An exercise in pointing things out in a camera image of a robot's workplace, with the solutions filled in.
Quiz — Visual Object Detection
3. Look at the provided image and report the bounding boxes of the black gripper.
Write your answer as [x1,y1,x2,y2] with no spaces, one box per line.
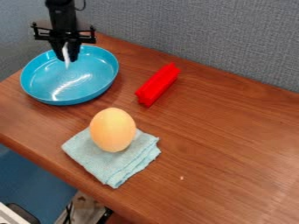
[31,21,98,62]

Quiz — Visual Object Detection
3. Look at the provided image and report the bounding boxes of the white toothpaste tube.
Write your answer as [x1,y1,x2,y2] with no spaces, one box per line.
[62,42,71,69]

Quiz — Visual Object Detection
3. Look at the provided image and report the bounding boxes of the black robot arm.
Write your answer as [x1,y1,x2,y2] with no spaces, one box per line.
[31,0,97,62]

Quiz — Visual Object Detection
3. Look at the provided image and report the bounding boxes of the blue plastic plate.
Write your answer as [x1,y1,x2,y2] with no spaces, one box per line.
[20,45,119,106]

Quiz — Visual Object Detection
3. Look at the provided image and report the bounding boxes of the red plastic block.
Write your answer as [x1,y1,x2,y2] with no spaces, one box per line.
[135,63,181,107]

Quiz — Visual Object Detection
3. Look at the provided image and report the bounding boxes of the orange egg-shaped ball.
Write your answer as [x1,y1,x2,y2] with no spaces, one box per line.
[89,108,137,152]

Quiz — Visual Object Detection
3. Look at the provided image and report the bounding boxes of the light blue folded cloth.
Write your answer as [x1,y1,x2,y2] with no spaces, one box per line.
[62,129,162,189]

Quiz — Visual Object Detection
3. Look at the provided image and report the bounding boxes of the white object at corner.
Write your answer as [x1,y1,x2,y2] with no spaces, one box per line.
[0,202,30,224]

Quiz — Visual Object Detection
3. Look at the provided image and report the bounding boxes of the black cable under table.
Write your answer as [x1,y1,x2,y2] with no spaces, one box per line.
[63,200,77,224]

